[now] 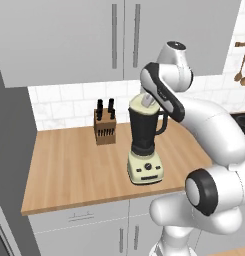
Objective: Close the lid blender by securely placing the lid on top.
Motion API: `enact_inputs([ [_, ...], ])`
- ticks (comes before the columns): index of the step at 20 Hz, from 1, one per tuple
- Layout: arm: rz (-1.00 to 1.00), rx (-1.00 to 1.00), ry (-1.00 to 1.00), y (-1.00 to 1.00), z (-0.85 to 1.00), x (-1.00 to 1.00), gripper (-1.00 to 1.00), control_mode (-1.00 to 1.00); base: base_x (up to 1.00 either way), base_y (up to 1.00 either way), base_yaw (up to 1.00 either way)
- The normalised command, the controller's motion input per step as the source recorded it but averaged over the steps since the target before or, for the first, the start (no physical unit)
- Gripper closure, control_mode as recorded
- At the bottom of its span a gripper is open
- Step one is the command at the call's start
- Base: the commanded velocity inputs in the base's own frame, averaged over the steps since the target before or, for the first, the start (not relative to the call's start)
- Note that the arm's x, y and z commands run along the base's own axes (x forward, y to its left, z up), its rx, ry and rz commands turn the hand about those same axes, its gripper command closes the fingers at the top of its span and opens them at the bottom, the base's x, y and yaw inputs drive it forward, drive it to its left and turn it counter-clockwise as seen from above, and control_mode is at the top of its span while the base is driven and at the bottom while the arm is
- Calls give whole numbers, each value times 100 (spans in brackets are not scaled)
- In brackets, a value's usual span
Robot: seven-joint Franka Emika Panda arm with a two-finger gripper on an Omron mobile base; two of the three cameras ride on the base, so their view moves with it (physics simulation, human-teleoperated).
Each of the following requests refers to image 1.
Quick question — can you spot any black hob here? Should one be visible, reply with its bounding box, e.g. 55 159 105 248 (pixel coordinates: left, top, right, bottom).
229 112 245 143

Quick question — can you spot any grey base cupboard handle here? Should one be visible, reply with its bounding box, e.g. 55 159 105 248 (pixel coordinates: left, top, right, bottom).
132 225 140 251
118 227 125 255

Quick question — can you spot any grey wall cupboard door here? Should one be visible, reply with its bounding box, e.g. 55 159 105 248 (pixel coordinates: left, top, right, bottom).
0 0 125 89
123 0 244 81

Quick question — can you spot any grey drawer handle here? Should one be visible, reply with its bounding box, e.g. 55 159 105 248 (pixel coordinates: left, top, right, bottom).
67 212 95 223

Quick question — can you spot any grey cupboard door handle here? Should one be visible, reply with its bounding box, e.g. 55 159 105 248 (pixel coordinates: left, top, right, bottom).
132 3 141 69
111 3 118 70

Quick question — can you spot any grey drawer front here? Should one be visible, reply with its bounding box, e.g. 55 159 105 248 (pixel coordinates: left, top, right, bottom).
128 190 188 222
27 199 130 235

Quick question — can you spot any cream blender lid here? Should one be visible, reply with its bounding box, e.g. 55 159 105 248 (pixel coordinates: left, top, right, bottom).
128 93 161 116

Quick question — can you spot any black knife handle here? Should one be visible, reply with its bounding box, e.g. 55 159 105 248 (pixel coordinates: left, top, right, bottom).
107 97 116 120
96 98 105 122

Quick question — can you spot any cream blender with dark jar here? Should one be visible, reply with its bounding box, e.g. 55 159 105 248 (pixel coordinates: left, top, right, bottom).
126 101 169 186

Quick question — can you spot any wooden knife block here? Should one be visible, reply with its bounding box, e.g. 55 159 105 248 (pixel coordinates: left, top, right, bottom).
93 108 117 146

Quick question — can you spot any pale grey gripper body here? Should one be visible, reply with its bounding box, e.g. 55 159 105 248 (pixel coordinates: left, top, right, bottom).
140 93 158 109

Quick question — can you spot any grey base cupboard door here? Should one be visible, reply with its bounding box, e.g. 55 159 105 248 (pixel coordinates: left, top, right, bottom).
128 213 167 256
33 217 131 256

